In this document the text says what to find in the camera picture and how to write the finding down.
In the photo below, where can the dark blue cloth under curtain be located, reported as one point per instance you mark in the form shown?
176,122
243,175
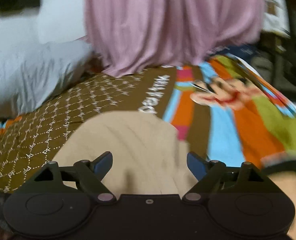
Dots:
244,51

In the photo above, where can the brown patterned colourful bedspread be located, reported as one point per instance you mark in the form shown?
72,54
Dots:
221,107

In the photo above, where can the beige large garment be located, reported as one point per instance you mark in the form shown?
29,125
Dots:
148,158

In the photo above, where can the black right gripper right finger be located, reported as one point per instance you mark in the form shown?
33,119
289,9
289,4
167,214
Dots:
215,177

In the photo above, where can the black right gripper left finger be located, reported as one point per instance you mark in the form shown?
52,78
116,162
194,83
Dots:
84,176

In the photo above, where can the pink satin curtain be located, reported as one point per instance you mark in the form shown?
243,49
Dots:
133,34

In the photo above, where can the white desk with items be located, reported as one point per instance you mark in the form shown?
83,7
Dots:
275,18

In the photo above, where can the light blue pillow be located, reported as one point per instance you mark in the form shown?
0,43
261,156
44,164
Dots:
32,73

